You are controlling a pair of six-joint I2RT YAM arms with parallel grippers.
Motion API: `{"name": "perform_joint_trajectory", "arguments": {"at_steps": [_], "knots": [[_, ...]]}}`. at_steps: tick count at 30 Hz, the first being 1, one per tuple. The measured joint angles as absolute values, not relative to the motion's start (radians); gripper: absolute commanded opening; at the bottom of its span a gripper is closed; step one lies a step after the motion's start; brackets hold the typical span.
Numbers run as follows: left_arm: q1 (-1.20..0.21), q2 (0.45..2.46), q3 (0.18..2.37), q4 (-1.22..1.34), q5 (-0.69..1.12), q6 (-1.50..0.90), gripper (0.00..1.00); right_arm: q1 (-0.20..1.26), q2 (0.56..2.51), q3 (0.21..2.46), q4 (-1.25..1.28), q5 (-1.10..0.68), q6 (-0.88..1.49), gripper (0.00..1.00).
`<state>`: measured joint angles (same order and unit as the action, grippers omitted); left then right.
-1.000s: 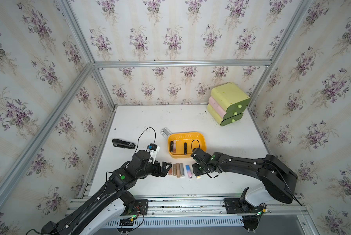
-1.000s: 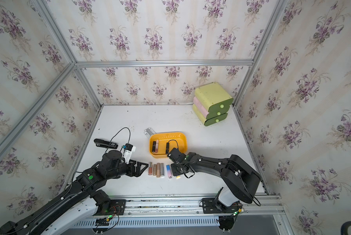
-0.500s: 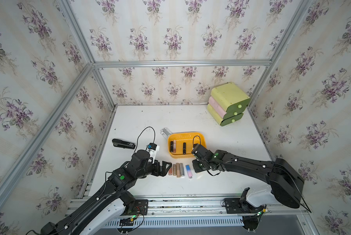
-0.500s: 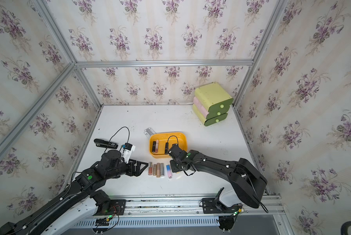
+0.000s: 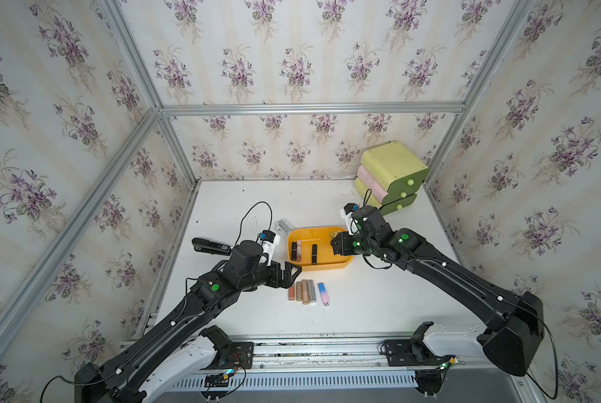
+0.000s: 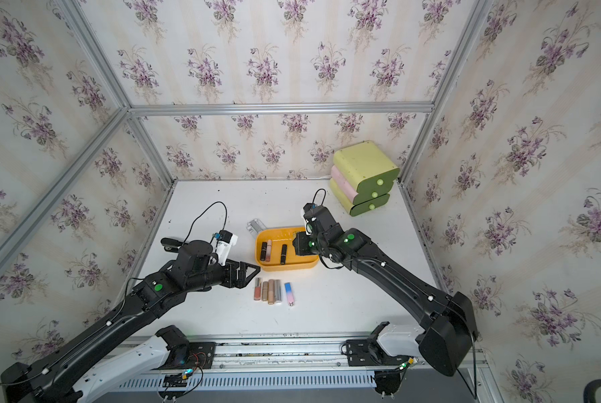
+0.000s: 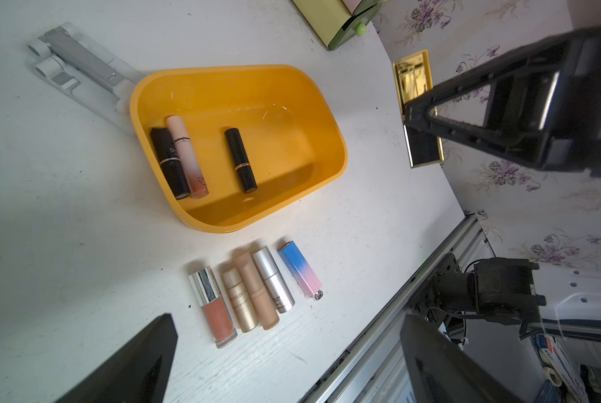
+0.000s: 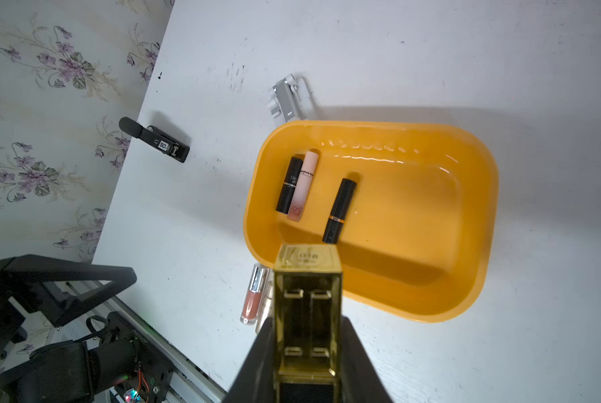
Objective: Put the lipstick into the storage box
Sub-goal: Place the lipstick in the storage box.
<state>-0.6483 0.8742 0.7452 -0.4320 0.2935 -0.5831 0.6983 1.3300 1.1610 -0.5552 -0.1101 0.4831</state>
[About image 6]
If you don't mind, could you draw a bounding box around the yellow plastic storage box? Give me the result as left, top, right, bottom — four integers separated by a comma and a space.
254, 227, 319, 272

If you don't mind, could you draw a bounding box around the pink lip gloss tube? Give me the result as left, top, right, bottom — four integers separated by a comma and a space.
265, 239, 273, 262

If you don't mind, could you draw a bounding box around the silver lipstick tube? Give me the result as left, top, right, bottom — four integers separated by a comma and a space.
273, 280, 282, 304

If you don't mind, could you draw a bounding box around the black lipstick tube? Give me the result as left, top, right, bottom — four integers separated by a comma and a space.
259, 242, 268, 262

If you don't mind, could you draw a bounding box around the rose lip gloss tube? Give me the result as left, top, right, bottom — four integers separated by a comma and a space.
253, 278, 262, 301

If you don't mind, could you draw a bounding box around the slim black lipstick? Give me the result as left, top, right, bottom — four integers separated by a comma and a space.
280, 243, 288, 265

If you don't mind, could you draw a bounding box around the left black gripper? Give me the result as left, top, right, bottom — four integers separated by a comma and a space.
183, 259, 261, 296

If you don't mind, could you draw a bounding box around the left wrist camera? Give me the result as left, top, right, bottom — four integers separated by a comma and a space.
215, 230, 238, 266

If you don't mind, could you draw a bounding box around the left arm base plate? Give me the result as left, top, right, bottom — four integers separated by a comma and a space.
158, 342, 217, 369

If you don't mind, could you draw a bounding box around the black stapler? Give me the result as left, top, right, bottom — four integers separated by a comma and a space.
160, 238, 185, 254

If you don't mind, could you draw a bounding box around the black gold lipstick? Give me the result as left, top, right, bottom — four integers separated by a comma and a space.
298, 233, 313, 256

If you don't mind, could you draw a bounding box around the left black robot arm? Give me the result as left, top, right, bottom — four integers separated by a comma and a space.
0, 240, 261, 402

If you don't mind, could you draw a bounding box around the green pink drawer organizer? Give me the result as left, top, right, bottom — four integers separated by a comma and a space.
330, 141, 399, 217

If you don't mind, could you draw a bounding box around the tan lipstick tube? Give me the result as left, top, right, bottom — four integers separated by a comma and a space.
267, 280, 276, 305

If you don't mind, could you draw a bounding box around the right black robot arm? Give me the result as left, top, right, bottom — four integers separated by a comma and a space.
293, 203, 479, 377

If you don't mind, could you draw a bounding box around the clear acrylic holder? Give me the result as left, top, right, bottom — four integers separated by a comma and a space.
247, 218, 267, 238

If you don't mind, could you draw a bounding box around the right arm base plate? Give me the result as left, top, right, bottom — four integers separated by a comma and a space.
341, 339, 414, 368

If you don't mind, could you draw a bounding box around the beige lipstick tube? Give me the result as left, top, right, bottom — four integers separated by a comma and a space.
261, 281, 268, 302

